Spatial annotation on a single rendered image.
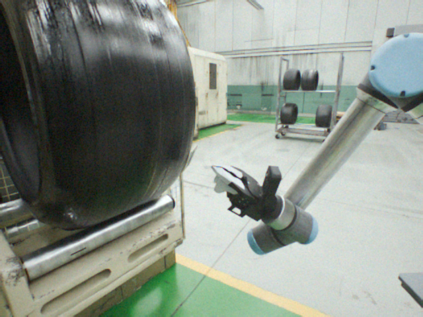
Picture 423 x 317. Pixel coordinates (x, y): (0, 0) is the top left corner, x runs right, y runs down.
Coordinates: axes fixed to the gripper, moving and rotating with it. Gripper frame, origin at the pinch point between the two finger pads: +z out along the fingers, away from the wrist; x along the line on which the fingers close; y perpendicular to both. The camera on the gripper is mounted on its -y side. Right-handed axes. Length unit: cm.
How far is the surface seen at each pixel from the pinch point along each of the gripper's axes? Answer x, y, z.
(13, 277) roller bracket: -28.1, 17.8, 24.8
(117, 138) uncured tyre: -15.1, -4.2, 22.5
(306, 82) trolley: 476, -21, -245
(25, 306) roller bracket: -29.9, 22.0, 21.3
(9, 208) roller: -6, 39, 36
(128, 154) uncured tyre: -14.3, -1.8, 19.8
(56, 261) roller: -22.2, 21.5, 20.4
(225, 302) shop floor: 16, 85, -75
